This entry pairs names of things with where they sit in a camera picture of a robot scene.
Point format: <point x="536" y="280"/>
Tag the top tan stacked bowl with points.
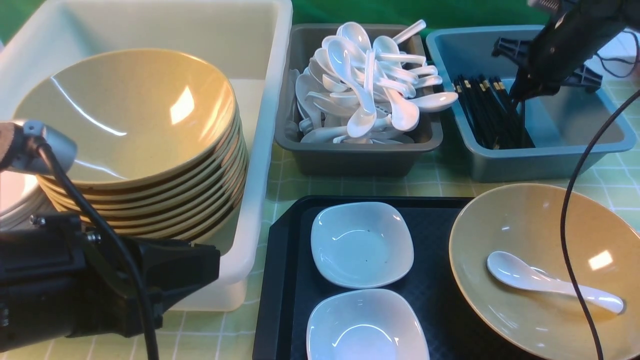
<point x="135" y="114"/>

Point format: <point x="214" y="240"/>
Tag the blue chopstick bin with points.
<point x="561" y="126"/>

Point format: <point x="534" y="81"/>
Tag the white square dish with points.
<point x="367" y="324"/>
<point x="361" y="245"/>

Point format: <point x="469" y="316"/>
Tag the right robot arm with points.
<point x="631" y="9"/>

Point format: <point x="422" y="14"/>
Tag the bundle of black chopsticks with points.
<point x="496" y="120"/>

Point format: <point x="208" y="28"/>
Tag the top white stacked dish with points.
<point x="16" y="190"/>

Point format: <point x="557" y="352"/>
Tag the tan noodle bowl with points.
<point x="524" y="220"/>

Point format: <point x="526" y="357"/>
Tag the pile of white spoons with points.
<point x="358" y="90"/>

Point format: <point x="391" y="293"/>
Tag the large white plastic tub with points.
<point x="246" y="39"/>

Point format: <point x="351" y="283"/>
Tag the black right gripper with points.
<point x="556" y="57"/>

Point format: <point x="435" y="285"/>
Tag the black serving tray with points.
<point x="292" y="285"/>

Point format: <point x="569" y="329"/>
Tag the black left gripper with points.
<point x="58" y="281"/>

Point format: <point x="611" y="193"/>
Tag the green backdrop cloth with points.
<point x="437" y="13"/>

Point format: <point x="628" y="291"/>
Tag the white ceramic soup spoon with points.
<point x="514" y="272"/>

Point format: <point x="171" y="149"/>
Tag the grey spoon bin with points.
<point x="343" y="159"/>

